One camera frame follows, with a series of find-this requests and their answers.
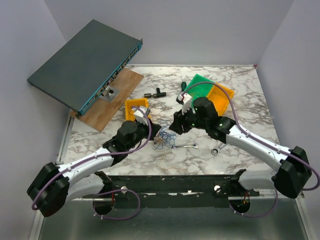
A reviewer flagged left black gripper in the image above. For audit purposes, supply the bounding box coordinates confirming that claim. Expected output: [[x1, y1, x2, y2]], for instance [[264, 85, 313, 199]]
[[126, 117, 162, 151]]

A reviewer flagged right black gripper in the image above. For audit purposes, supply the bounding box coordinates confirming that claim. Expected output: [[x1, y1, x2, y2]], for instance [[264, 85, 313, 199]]
[[168, 104, 208, 135]]

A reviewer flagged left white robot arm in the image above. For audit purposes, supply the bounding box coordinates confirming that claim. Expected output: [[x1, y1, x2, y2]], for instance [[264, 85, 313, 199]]
[[26, 121, 161, 217]]

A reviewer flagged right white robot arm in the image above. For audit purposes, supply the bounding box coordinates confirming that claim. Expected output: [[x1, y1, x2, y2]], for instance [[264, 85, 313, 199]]
[[169, 94, 312, 199]]

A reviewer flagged small open-end wrench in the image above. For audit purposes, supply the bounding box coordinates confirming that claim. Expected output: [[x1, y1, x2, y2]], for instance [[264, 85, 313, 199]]
[[171, 143, 199, 149]]

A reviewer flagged yellow bin on left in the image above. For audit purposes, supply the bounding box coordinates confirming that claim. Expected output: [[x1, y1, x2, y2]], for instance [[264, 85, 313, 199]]
[[124, 98, 149, 121]]

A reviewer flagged yellow bin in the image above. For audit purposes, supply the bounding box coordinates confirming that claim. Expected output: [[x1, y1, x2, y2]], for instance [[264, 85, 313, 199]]
[[124, 98, 149, 121], [206, 85, 230, 116]]

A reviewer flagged black T pipe fitting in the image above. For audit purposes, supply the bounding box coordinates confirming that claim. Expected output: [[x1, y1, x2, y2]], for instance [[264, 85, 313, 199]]
[[143, 87, 167, 99]]

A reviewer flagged green plastic bin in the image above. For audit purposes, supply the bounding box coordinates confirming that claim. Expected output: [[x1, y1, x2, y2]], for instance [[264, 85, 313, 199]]
[[186, 74, 214, 100]]

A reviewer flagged yellow bin on right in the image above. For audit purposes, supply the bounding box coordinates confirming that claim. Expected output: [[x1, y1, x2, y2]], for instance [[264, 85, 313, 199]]
[[206, 85, 230, 116]]

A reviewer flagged brown wooden board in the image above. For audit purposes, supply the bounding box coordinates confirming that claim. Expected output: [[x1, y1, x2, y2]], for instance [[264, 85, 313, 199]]
[[79, 68, 144, 132]]

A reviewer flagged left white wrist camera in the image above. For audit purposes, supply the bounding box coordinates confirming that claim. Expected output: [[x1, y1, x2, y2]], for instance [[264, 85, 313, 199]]
[[133, 106, 151, 126]]

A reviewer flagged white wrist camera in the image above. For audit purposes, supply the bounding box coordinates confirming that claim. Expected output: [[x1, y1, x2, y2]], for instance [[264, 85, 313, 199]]
[[133, 106, 151, 126], [176, 92, 193, 115]]

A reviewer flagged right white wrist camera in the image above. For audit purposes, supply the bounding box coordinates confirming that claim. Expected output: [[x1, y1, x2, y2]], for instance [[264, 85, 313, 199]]
[[176, 92, 193, 115]]

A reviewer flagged green handled screwdriver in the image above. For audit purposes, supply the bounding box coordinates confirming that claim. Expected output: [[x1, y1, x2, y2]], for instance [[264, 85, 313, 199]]
[[180, 81, 187, 92]]

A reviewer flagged ratcheting ring wrench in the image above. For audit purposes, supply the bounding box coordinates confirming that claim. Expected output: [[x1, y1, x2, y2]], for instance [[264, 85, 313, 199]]
[[211, 143, 227, 156]]

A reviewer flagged metal bracket with knob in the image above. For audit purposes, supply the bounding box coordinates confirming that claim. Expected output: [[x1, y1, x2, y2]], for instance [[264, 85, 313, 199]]
[[99, 85, 120, 103]]

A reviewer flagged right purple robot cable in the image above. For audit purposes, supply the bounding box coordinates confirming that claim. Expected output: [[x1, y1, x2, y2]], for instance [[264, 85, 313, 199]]
[[181, 81, 320, 218]]

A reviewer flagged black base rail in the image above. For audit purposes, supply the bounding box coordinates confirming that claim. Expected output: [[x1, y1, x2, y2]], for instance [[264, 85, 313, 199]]
[[86, 170, 260, 208]]

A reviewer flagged grey network switch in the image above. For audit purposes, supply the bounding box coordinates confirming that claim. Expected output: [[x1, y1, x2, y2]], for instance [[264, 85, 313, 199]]
[[27, 19, 143, 118]]

